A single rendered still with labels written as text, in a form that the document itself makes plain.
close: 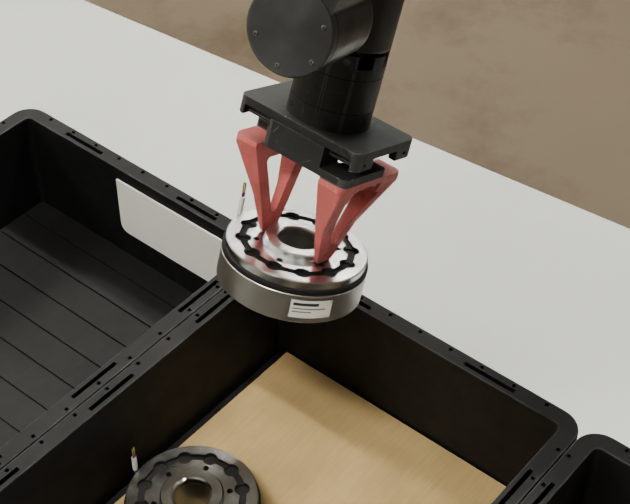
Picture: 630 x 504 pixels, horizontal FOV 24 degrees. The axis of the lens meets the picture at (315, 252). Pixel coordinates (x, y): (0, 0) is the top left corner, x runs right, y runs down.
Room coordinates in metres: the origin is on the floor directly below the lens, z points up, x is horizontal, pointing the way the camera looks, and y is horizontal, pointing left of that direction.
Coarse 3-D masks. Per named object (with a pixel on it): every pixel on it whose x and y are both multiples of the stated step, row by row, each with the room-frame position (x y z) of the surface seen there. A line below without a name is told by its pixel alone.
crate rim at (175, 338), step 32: (192, 320) 0.79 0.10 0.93; (384, 320) 0.79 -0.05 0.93; (160, 352) 0.75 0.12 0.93; (448, 352) 0.75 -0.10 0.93; (128, 384) 0.72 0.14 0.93; (480, 384) 0.73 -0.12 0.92; (512, 384) 0.72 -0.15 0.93; (96, 416) 0.69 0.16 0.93; (544, 416) 0.69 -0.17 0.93; (32, 448) 0.66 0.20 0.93; (544, 448) 0.66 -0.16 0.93; (0, 480) 0.63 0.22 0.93; (512, 480) 0.63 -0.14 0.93
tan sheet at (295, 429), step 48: (288, 384) 0.81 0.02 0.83; (336, 384) 0.81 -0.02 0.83; (240, 432) 0.76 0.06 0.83; (288, 432) 0.76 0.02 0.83; (336, 432) 0.76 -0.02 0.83; (384, 432) 0.76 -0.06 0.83; (288, 480) 0.71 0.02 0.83; (336, 480) 0.71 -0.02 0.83; (384, 480) 0.71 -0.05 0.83; (432, 480) 0.71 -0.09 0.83; (480, 480) 0.71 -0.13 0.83
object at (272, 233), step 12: (276, 228) 0.75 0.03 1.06; (288, 228) 0.75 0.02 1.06; (300, 228) 0.76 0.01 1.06; (312, 228) 0.76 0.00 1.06; (264, 240) 0.74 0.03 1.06; (276, 240) 0.73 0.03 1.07; (312, 240) 0.75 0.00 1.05; (276, 252) 0.72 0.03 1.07; (288, 252) 0.72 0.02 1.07; (300, 252) 0.72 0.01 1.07; (312, 252) 0.72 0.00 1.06
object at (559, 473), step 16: (576, 448) 0.66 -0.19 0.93; (592, 448) 0.66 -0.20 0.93; (608, 448) 0.66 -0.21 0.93; (624, 448) 0.66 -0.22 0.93; (560, 464) 0.65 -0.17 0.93; (576, 464) 0.65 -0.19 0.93; (624, 464) 0.65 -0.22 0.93; (544, 480) 0.63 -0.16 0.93; (560, 480) 0.63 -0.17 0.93; (528, 496) 0.62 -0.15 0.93; (544, 496) 0.63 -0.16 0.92
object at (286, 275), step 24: (240, 216) 0.77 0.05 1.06; (288, 216) 0.78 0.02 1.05; (312, 216) 0.78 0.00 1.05; (240, 240) 0.74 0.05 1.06; (240, 264) 0.71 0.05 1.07; (264, 264) 0.71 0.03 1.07; (288, 264) 0.71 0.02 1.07; (312, 264) 0.72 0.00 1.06; (336, 264) 0.72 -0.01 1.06; (360, 264) 0.72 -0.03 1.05; (312, 288) 0.69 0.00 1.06; (336, 288) 0.70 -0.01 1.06
